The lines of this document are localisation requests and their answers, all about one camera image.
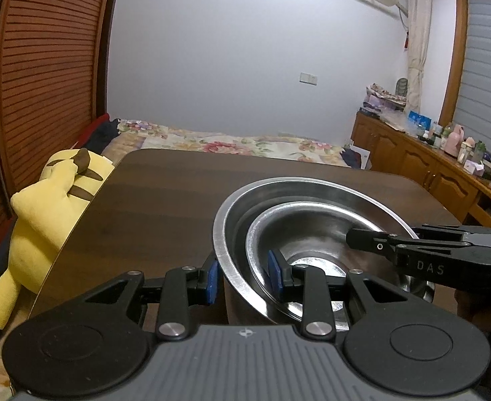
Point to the wooden cabinet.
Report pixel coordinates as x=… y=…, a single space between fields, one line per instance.
x=416 y=167

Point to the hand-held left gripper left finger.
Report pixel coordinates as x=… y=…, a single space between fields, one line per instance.
x=212 y=282

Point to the wooden door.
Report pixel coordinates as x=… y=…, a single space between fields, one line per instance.
x=109 y=50

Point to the floral blanket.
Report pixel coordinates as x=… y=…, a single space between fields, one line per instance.
x=228 y=144

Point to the small white bottle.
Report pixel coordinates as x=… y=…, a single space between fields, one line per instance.
x=426 y=138

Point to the cream curtain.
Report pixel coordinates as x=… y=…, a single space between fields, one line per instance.
x=417 y=41

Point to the white tissue box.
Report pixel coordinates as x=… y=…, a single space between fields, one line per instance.
x=474 y=168

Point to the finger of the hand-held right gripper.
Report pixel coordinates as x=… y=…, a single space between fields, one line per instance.
x=368 y=241
x=458 y=230

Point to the pink thermos jug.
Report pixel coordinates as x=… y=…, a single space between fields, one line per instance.
x=454 y=142

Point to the large steel bowl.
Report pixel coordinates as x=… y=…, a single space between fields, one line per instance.
x=237 y=225

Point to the white wall switch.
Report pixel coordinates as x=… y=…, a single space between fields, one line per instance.
x=308 y=77

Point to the wooden window frame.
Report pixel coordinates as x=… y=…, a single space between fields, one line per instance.
x=454 y=58

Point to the wooden louvred wardrobe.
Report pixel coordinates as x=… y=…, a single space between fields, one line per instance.
x=40 y=71

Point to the green bottle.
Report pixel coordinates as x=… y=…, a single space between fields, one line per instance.
x=479 y=152

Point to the clear plastic bag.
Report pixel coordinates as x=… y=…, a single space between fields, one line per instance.
x=395 y=122

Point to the flat black box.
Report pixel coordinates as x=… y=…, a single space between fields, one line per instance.
x=370 y=112

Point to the yellow plush toy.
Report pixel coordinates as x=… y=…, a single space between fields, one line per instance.
x=49 y=209

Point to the pile of folded cloths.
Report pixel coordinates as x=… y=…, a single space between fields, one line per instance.
x=383 y=98

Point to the blue box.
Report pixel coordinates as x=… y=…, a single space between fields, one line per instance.
x=420 y=119

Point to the red and dark cloth pile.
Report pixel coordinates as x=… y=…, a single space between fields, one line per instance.
x=103 y=133

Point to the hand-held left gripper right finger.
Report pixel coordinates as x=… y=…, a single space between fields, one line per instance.
x=275 y=275

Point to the medium steel bowl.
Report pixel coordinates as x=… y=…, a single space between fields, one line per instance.
x=295 y=225

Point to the small white box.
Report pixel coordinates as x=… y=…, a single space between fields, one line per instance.
x=364 y=159

